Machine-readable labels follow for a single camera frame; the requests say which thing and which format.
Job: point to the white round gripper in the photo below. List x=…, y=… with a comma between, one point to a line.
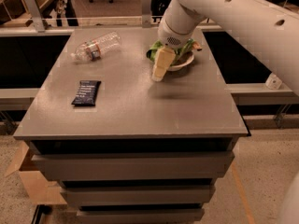
x=172, y=38

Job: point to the green rice chip bag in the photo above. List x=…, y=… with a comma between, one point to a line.
x=188, y=47

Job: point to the grey drawer cabinet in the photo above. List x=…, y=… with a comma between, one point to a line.
x=147, y=152

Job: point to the clear plastic water bottle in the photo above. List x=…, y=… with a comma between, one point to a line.
x=97, y=48

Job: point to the white paper bowl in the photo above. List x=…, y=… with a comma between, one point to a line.
x=183, y=61

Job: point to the clear hand sanitizer bottle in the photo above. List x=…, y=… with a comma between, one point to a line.
x=273, y=82

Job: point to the dark blue snack bar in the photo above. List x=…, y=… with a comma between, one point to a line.
x=86, y=93

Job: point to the cardboard box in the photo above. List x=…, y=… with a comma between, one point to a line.
x=38, y=188

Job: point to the glass railing panel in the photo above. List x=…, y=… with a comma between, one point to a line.
x=78, y=3

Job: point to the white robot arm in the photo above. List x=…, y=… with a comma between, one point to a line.
x=269, y=32

